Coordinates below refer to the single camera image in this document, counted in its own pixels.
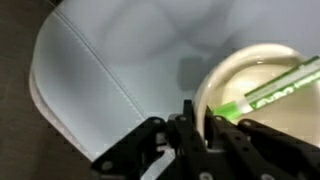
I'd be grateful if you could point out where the cream white bowl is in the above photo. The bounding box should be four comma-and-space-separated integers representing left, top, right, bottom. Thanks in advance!
193, 43, 320, 148

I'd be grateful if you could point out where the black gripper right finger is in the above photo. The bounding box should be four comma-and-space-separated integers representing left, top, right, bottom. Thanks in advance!
203, 105, 320, 180

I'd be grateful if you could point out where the green white marker pen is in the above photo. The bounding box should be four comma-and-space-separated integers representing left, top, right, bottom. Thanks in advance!
212, 55, 320, 122

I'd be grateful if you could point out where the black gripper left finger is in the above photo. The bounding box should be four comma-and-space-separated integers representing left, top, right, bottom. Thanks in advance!
89, 99, 214, 180

